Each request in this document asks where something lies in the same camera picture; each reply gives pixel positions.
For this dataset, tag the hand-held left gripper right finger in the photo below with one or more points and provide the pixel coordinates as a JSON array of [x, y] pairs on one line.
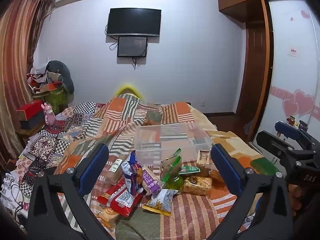
[[225, 166]]

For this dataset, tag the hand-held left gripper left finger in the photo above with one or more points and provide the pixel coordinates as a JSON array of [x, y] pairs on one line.
[[96, 166]]

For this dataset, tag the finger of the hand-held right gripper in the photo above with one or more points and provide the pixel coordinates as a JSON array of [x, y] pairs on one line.
[[287, 128], [272, 143]]

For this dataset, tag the clear bread packet white label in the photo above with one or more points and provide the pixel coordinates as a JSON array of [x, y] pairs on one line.
[[114, 171]]

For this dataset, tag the brown label cracker packet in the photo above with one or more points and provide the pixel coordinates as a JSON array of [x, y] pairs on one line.
[[203, 160]]

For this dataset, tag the clear bag of brown cookies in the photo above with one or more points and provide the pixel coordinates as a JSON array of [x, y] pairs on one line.
[[197, 185]]

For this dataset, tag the green snack packet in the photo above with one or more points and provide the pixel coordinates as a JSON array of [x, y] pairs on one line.
[[189, 170]]

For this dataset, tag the blue white snack packet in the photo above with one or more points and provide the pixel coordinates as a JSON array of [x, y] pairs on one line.
[[132, 173]]

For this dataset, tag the red snack packet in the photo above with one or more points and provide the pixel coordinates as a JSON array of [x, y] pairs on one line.
[[121, 197]]

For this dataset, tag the orange yellow snack packet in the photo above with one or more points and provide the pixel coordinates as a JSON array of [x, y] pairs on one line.
[[107, 215]]

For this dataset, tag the green jelly cup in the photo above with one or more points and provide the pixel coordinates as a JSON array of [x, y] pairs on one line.
[[175, 183]]

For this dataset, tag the green-edged clear snack bag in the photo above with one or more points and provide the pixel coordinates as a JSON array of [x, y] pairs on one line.
[[170, 166]]

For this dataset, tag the purple snack packet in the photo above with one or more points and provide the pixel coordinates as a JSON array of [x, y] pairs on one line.
[[150, 180]]

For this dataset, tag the clear plastic storage box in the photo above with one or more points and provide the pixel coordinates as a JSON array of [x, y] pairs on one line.
[[172, 140]]

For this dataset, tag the grey yellow snack packet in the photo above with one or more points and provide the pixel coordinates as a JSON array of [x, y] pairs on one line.
[[160, 201]]

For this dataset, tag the person's right hand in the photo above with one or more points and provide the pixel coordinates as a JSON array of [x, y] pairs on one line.
[[296, 196]]

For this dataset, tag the checkered printed quilt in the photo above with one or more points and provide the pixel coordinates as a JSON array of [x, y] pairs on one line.
[[50, 140]]

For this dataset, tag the orange striped patchwork blanket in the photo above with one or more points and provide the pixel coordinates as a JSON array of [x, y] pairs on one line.
[[190, 210]]

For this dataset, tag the pink bear toy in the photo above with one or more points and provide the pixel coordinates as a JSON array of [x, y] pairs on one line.
[[48, 115]]

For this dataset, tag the wooden wardrobe with heart stickers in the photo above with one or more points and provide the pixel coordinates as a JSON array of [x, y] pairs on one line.
[[287, 55]]

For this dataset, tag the wooden nightstand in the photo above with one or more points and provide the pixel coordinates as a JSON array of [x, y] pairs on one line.
[[27, 131]]

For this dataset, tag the dark grey box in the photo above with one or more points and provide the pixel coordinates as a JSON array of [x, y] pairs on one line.
[[31, 121]]

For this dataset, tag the green printed box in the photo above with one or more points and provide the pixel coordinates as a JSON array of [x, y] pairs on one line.
[[56, 97]]

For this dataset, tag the red box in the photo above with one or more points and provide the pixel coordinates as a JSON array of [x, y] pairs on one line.
[[30, 108]]

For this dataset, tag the orange cardboard box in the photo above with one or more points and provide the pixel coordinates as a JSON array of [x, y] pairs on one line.
[[50, 87]]

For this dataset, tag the striped brown curtain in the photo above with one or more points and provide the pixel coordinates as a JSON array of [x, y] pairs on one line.
[[17, 55]]

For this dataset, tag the small black wall monitor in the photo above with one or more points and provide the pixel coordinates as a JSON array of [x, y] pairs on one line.
[[132, 46]]

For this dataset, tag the black wall television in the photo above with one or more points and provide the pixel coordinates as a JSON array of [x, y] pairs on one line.
[[133, 22]]

